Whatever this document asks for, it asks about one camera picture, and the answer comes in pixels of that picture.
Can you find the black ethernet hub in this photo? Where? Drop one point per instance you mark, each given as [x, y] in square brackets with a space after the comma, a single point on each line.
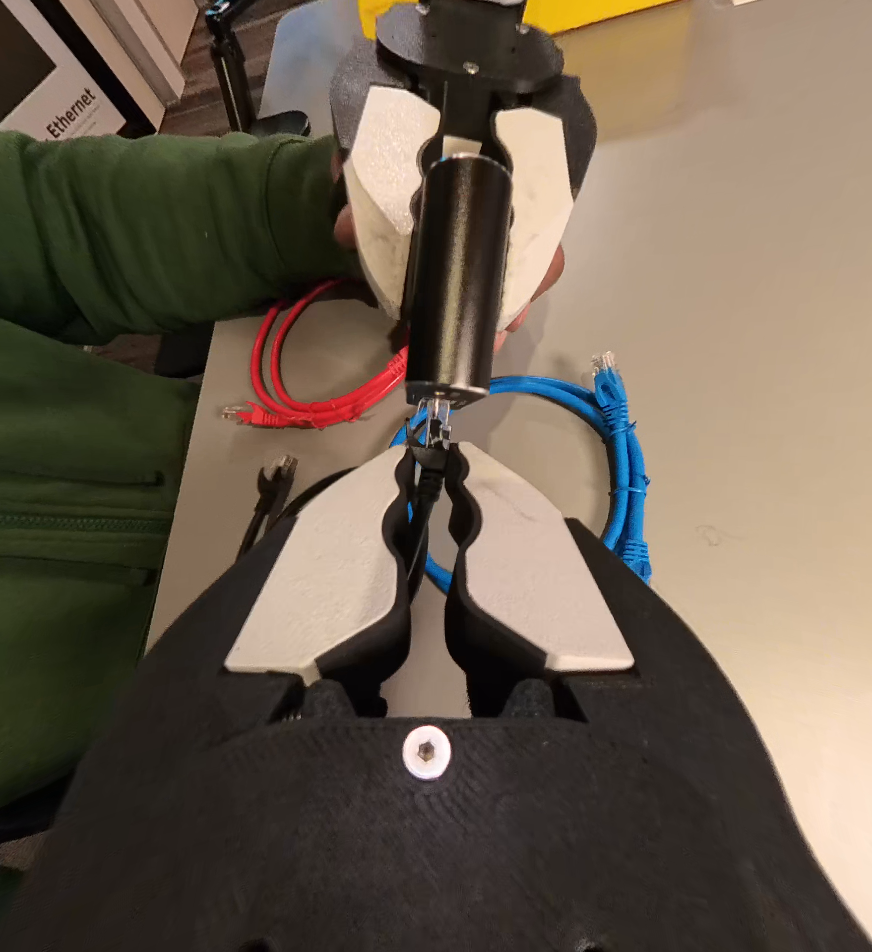
[459, 283]

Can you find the yellow storage bin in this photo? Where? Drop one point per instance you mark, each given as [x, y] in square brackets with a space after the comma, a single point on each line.
[585, 12]

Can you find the person's green jacket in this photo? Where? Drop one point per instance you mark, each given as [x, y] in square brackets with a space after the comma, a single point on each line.
[49, 521]

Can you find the white printed tag sign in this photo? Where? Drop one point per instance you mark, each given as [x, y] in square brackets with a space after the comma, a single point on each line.
[20, 60]

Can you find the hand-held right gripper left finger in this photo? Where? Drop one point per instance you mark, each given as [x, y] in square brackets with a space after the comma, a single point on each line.
[310, 588]

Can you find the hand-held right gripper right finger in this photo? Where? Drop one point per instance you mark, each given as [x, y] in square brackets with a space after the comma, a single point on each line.
[548, 588]

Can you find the person's left hand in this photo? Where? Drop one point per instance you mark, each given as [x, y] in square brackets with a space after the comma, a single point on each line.
[549, 286]

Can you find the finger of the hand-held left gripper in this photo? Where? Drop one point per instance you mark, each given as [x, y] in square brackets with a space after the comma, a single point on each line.
[543, 194]
[384, 179]

